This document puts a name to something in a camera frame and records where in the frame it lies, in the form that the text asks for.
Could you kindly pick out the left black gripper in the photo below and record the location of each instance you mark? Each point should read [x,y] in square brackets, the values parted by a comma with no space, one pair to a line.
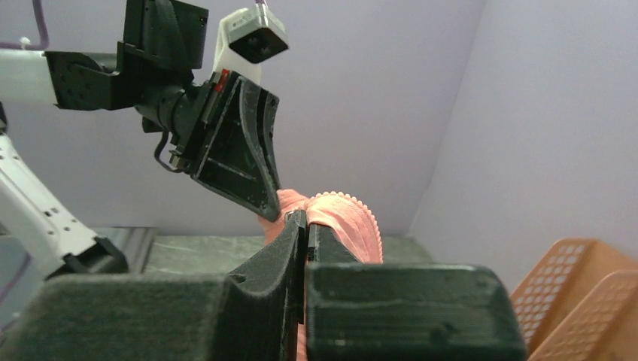
[221,133]

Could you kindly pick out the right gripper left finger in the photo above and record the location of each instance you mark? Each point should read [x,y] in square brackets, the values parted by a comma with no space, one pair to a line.
[251,313]

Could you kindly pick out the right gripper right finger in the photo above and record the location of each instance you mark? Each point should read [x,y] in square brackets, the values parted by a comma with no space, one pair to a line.
[404,311]

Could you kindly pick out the pink zip-up jacket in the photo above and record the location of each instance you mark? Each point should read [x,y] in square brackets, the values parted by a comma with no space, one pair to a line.
[352,221]

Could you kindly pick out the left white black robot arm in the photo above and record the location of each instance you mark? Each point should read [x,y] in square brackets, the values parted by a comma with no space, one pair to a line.
[129,137]

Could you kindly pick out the orange four-slot file organizer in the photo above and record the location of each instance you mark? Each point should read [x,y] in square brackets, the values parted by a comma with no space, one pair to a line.
[579,303]

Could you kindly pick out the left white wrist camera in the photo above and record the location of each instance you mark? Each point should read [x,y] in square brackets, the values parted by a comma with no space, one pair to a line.
[246,38]

